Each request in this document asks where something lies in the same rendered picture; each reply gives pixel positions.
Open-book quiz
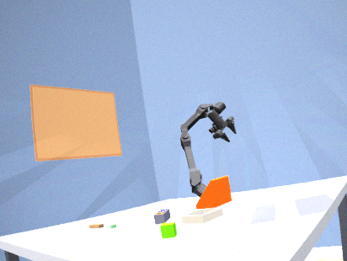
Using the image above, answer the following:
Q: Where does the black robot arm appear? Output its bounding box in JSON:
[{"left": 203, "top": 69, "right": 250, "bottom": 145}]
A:
[{"left": 180, "top": 101, "right": 226, "bottom": 197}]

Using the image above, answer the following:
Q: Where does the small green block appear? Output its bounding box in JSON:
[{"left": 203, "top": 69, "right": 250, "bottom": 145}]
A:
[{"left": 160, "top": 222, "right": 178, "bottom": 239}]

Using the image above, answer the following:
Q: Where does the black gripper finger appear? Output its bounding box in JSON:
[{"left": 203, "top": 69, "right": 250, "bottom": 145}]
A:
[
  {"left": 227, "top": 121, "right": 237, "bottom": 134},
  {"left": 217, "top": 132, "right": 230, "bottom": 142}
]

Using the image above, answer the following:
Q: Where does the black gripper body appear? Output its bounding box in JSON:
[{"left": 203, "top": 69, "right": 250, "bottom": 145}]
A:
[{"left": 213, "top": 115, "right": 235, "bottom": 139}]

